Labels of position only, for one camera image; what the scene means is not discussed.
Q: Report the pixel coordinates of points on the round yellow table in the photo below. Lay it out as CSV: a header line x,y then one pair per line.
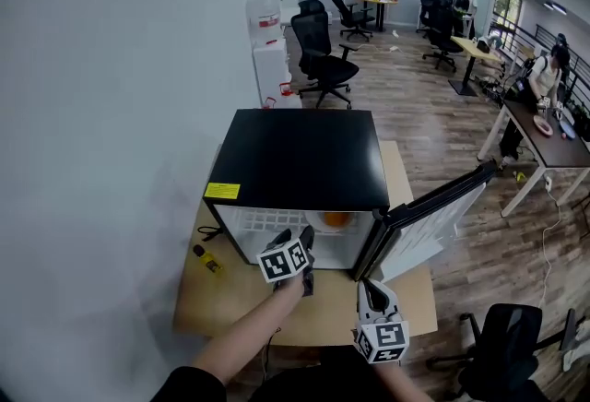
x,y
375,0

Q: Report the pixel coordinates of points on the clear water bottle red label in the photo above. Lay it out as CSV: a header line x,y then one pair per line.
x,y
263,17

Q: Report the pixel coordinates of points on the small red and clear jug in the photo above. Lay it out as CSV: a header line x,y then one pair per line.
x,y
269,103
285,89

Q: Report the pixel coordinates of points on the white plate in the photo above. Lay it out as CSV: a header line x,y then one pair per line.
x,y
350,225

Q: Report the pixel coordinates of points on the white water dispenser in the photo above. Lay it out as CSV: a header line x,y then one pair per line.
x,y
272,68

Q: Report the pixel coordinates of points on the black metal railing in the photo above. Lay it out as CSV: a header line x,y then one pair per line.
x,y
521,40

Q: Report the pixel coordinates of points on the wooden desk with black leg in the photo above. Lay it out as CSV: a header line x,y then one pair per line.
x,y
472,47

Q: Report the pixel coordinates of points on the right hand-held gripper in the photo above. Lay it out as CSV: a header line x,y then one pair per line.
x,y
381,335

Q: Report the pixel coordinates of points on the blue plate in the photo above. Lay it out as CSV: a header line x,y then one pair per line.
x,y
567,129

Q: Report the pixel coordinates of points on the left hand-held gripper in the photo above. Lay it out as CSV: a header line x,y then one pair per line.
x,y
282,263

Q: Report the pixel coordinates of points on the orange round food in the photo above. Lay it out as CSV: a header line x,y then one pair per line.
x,y
335,219

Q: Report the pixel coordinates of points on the person's left forearm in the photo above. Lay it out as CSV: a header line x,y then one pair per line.
x,y
251,331

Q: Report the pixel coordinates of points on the yellow green object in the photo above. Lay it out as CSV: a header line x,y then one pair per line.
x,y
519,176

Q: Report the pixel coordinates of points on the person's right forearm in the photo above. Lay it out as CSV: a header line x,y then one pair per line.
x,y
396,379

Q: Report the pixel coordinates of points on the black mini fridge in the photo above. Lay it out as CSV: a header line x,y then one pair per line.
x,y
299,151

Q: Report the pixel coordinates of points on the person's black clothing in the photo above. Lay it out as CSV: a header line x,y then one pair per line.
x,y
332,379

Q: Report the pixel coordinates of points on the black mesh office chair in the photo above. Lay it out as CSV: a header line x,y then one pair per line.
x,y
320,63
440,33
350,15

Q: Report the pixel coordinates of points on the pink plate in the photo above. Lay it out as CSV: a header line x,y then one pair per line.
x,y
543,124

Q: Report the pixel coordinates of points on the dark table with white legs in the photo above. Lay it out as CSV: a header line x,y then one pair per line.
x,y
548,144

